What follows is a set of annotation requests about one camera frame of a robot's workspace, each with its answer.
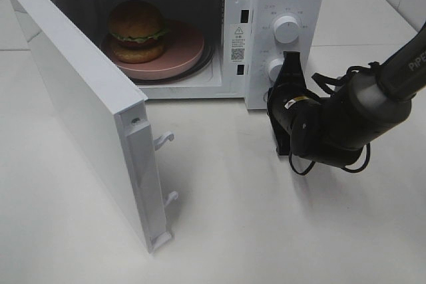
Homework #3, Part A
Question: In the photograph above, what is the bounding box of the white microwave door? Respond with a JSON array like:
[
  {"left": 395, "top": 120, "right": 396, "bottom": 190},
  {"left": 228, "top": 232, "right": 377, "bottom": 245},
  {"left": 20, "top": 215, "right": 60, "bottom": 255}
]
[{"left": 11, "top": 0, "right": 178, "bottom": 252}]

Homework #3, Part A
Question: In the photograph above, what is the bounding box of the pink round plate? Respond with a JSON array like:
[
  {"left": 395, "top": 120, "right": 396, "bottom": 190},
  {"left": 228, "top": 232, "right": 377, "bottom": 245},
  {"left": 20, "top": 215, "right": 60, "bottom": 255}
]
[{"left": 101, "top": 20, "right": 206, "bottom": 81}]

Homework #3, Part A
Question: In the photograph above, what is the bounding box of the glass microwave turntable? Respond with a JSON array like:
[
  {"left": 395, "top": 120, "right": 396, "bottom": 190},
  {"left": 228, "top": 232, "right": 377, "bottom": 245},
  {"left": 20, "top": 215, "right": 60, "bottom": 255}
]
[{"left": 129, "top": 44, "right": 215, "bottom": 85}]

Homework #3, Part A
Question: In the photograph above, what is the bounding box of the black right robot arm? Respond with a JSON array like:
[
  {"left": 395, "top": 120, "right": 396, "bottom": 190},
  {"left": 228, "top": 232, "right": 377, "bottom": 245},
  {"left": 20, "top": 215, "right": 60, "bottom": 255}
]
[{"left": 267, "top": 28, "right": 425, "bottom": 174}]

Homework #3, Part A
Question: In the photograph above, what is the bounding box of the white upper power knob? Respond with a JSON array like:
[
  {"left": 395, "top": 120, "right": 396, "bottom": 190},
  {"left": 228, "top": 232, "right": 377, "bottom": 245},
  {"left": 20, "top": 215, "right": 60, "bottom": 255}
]
[{"left": 272, "top": 13, "right": 301, "bottom": 44}]

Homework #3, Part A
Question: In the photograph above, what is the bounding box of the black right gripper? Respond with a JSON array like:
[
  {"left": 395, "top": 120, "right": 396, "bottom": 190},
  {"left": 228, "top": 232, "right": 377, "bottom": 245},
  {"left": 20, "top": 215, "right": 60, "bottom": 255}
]
[{"left": 267, "top": 51, "right": 325, "bottom": 156}]

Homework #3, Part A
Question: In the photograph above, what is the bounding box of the white timer knob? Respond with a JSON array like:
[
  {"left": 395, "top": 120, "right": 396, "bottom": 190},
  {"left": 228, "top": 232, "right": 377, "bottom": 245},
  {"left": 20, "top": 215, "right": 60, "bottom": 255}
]
[{"left": 266, "top": 58, "right": 284, "bottom": 82}]

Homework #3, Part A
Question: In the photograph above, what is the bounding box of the burger with lettuce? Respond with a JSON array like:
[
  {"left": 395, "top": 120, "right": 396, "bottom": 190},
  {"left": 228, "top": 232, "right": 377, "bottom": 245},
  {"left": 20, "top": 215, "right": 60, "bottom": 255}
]
[{"left": 108, "top": 0, "right": 170, "bottom": 64}]

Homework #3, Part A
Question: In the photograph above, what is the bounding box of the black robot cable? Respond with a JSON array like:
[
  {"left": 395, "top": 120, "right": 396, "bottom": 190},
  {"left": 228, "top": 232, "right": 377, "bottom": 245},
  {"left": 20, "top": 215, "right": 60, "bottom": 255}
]
[{"left": 288, "top": 142, "right": 372, "bottom": 176}]

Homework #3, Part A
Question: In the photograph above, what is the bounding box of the white microwave oven body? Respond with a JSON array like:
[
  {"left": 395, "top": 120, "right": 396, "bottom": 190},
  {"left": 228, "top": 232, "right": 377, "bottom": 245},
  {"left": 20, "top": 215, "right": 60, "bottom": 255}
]
[{"left": 50, "top": 0, "right": 321, "bottom": 109}]

